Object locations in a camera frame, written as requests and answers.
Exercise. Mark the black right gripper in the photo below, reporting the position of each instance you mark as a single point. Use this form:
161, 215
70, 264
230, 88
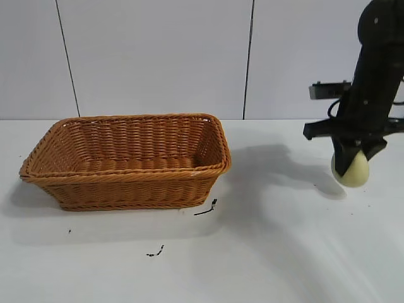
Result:
369, 94

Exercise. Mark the brown woven wicker basket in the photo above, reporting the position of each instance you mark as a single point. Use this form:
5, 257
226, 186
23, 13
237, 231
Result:
126, 186

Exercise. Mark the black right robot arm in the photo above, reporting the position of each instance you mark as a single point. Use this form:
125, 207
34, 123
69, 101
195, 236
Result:
383, 19

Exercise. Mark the pale yellow egg yolk pastry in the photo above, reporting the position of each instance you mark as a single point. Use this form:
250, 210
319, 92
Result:
356, 173

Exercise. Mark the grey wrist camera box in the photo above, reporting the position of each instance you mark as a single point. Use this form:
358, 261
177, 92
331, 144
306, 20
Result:
326, 90

